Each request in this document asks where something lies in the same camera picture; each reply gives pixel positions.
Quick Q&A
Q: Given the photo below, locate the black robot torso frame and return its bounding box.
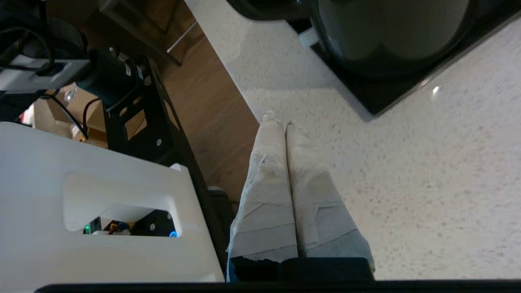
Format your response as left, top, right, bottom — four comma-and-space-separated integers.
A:
75, 48, 230, 281

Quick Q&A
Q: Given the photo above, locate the black serving tray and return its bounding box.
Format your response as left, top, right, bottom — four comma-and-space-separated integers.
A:
285, 0, 521, 117

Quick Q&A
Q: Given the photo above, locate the grey electronics box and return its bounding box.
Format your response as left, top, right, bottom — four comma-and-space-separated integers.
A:
0, 58, 91, 92

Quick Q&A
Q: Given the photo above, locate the dark wooden cabinet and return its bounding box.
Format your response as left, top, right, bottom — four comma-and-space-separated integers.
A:
96, 0, 204, 67

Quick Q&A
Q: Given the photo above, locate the black electric kettle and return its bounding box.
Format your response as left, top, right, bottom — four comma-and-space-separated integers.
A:
226, 0, 475, 78

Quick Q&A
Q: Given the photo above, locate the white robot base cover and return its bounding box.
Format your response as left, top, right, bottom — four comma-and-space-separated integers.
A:
0, 121, 225, 283

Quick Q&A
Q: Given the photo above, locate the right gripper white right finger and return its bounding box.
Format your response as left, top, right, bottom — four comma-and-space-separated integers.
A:
285, 120, 375, 269

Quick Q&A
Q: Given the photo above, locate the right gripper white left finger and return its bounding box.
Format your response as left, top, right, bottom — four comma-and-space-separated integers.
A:
226, 111, 298, 263

